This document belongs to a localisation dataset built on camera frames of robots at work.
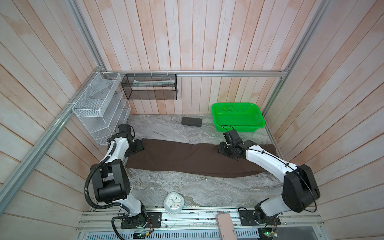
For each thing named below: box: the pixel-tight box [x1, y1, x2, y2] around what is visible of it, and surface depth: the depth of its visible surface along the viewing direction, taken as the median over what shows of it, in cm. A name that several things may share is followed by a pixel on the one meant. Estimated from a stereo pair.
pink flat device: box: [216, 213, 238, 240], surface depth 71 cm
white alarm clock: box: [163, 192, 185, 215], surface depth 78 cm
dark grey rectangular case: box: [181, 117, 202, 127], surface depth 117 cm
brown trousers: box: [126, 139, 278, 177], surface depth 93 cm
